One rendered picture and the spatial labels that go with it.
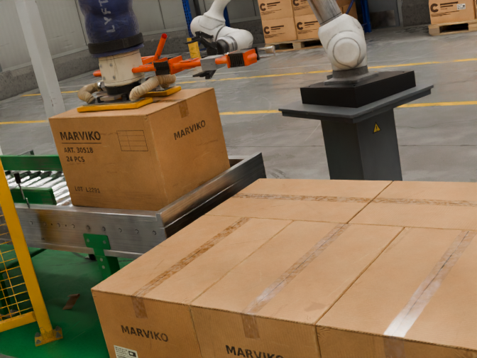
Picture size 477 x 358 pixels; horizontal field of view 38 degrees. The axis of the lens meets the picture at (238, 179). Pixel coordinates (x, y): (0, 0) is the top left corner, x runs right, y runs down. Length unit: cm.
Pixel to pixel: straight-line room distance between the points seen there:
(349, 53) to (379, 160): 57
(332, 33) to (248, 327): 140
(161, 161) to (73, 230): 53
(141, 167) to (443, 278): 131
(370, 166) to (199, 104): 83
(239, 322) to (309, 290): 21
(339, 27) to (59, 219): 139
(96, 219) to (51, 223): 29
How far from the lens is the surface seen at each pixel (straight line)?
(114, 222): 274
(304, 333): 178
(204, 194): 274
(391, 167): 322
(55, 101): 588
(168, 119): 268
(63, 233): 301
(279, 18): 1094
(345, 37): 283
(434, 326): 168
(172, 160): 269
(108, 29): 283
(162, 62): 274
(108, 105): 286
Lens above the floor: 140
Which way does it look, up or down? 17 degrees down
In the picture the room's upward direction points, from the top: 12 degrees counter-clockwise
